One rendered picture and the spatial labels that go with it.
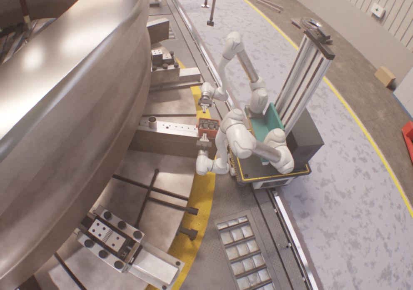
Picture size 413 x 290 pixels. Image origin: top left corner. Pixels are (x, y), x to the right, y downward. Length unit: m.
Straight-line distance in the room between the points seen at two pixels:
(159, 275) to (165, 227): 0.47
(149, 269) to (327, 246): 2.05
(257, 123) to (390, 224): 2.70
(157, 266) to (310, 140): 1.80
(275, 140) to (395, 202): 2.86
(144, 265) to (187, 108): 1.87
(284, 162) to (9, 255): 2.01
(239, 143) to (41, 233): 1.31
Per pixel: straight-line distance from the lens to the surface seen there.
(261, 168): 2.53
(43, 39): 1.50
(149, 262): 1.94
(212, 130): 2.02
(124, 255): 1.83
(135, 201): 2.22
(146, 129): 2.16
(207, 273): 2.40
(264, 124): 2.31
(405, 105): 6.74
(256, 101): 2.20
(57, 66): 1.17
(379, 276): 3.56
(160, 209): 2.18
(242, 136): 1.36
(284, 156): 1.80
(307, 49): 1.87
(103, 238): 1.64
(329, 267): 2.97
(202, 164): 1.85
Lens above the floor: 2.38
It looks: 52 degrees down
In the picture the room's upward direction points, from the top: 13 degrees clockwise
